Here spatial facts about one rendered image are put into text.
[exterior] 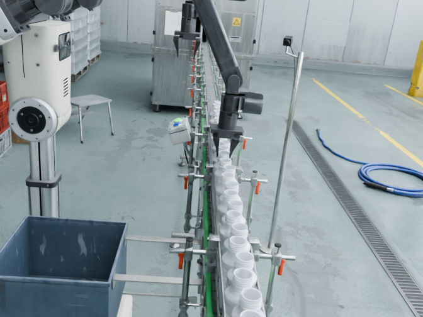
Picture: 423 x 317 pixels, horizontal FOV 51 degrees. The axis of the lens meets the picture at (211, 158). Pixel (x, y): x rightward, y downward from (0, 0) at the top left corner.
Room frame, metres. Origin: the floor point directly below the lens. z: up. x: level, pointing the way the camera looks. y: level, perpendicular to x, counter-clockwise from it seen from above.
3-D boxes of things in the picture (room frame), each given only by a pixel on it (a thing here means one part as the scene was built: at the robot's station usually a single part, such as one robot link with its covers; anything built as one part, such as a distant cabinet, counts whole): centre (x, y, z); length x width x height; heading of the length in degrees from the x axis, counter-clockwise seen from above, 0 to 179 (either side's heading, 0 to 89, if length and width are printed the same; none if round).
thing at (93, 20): (9.56, 3.17, 0.59); 1.25 x 1.03 x 1.17; 5
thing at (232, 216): (0.93, -0.06, 1.08); 0.06 x 0.06 x 0.17
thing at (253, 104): (1.35, -0.08, 1.36); 0.12 x 0.09 x 0.12; 94
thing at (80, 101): (4.83, 1.51, 0.21); 0.61 x 0.47 x 0.41; 57
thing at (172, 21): (6.00, 0.66, 1.22); 0.23 x 0.03 x 0.32; 94
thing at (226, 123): (1.35, -0.04, 1.27); 0.10 x 0.07 x 0.07; 94
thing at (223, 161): (1.29, -0.04, 1.08); 0.06 x 0.06 x 0.17
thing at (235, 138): (1.35, -0.04, 1.20); 0.07 x 0.07 x 0.09; 4
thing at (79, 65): (7.98, 2.97, 0.59); 1.24 x 1.03 x 1.17; 6
